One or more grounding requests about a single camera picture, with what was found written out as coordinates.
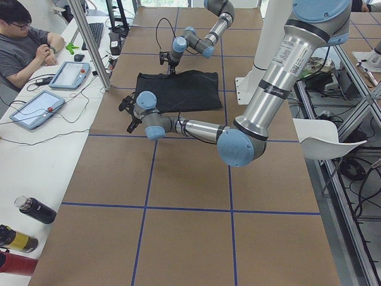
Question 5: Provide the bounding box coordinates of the black water bottle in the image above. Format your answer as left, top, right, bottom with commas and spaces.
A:
14, 195, 57, 224

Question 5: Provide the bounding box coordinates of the black keyboard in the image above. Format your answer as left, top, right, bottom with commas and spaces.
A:
88, 23, 104, 48

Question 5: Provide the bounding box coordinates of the teach pendant tablet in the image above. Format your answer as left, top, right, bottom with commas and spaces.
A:
48, 61, 90, 90
9, 91, 66, 130

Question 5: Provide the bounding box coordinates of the yellow black bottle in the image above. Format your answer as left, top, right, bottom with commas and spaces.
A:
1, 225, 39, 253

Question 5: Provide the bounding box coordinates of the near teach pendant tablet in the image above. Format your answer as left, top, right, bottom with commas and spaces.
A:
9, 91, 66, 130

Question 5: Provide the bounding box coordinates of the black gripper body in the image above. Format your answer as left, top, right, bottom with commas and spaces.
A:
159, 51, 179, 76
118, 94, 142, 133

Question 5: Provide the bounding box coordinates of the red bottle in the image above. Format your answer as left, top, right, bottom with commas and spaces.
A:
1, 251, 38, 276

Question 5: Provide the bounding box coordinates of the aluminium frame post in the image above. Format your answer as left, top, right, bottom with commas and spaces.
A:
68, 0, 111, 91

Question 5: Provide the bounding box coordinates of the white plastic chair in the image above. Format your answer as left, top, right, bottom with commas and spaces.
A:
293, 118, 367, 160

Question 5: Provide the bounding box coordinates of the black graphic t-shirt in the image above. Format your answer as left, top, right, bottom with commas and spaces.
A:
135, 70, 222, 113

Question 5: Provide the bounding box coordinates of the green plastic tool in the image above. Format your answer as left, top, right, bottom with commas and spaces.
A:
65, 42, 79, 55

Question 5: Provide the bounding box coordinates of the black computer mouse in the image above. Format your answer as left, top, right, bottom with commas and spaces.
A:
74, 54, 85, 62

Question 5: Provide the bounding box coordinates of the far teach pendant tablet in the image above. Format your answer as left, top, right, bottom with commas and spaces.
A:
48, 61, 90, 90

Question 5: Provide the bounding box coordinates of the seated person grey shirt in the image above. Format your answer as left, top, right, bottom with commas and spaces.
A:
1, 1, 65, 92

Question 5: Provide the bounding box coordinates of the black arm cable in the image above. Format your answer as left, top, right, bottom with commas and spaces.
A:
155, 17, 203, 56

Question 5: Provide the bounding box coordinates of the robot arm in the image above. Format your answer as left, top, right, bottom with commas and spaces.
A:
119, 1, 352, 167
159, 1, 235, 75

